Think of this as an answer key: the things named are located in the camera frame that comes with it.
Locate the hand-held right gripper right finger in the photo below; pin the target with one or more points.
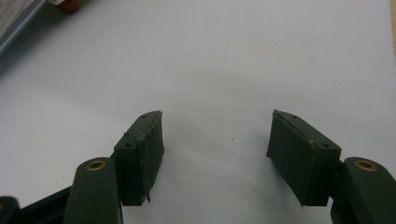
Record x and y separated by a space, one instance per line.
299 161

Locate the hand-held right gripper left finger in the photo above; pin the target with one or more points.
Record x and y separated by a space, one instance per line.
137 161

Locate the red round object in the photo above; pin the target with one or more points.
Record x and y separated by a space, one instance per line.
68 5

